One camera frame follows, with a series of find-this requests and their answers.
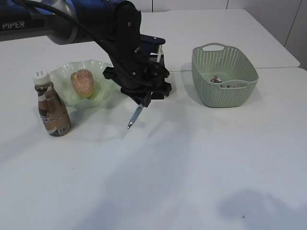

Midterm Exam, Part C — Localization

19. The white paper ball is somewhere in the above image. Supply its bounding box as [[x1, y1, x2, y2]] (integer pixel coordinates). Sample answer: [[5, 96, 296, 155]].
[[210, 75, 222, 83]]

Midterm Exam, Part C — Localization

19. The grey paper ball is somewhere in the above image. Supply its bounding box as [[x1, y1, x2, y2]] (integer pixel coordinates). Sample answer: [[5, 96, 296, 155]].
[[226, 84, 241, 89]]

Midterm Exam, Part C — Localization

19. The blue white ballpoint pen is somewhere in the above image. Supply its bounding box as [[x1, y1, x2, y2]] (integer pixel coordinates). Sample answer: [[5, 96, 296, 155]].
[[127, 104, 144, 129]]

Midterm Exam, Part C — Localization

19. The beige ballpoint pen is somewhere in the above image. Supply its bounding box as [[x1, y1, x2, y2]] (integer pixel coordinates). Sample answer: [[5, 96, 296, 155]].
[[157, 45, 163, 63]]

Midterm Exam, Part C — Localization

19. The green plastic woven basket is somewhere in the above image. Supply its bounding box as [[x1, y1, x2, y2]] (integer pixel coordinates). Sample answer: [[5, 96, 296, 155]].
[[191, 43, 259, 108]]

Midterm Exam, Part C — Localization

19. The brown bread roll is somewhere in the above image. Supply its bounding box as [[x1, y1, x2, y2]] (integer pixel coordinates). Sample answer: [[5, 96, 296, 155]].
[[71, 69, 94, 99]]

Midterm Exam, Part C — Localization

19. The brown coffee bottle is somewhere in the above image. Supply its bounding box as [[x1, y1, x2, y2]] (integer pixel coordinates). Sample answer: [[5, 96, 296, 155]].
[[33, 71, 71, 137]]

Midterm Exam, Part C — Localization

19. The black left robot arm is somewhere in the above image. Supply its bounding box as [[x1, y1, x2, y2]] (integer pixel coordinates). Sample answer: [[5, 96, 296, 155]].
[[0, 0, 172, 107]]

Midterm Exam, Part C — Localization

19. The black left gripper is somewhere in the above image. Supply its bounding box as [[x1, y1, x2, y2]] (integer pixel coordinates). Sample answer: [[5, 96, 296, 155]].
[[102, 35, 172, 108]]

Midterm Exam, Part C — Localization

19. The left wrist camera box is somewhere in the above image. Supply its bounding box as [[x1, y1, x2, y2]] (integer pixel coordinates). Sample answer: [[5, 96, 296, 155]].
[[141, 34, 165, 55]]

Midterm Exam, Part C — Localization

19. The green wavy glass plate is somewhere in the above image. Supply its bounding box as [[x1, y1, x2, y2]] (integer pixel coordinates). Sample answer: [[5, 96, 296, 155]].
[[49, 59, 120, 109]]

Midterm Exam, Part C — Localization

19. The black pen holder box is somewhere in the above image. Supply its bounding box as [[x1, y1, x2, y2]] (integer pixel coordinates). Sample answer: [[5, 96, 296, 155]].
[[143, 53, 172, 100]]

